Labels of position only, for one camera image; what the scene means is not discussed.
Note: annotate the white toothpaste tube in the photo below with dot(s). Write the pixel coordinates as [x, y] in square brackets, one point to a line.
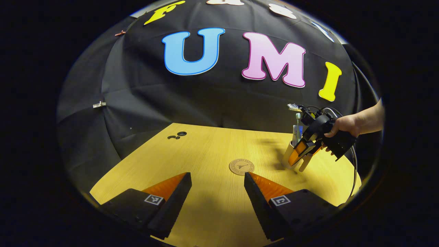
[297, 132]

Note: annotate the silver metal clip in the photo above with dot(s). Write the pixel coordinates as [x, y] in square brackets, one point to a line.
[99, 104]

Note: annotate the wooden desktop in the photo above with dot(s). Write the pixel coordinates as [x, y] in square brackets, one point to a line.
[212, 164]

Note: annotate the copper clip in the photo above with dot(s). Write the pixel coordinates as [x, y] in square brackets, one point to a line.
[120, 33]

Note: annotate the pale green toothbrush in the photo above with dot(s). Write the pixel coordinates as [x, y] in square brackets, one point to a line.
[298, 116]

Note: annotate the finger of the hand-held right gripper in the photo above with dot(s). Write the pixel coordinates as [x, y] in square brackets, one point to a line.
[298, 151]
[317, 151]

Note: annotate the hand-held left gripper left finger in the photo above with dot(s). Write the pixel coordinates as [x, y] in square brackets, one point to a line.
[175, 202]

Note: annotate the black backdrop cloth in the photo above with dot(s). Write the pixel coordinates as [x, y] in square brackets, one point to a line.
[219, 99]

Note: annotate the beige cup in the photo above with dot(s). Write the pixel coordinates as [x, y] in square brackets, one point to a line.
[286, 156]

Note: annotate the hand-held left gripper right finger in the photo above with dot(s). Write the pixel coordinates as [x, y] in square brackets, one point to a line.
[257, 206]

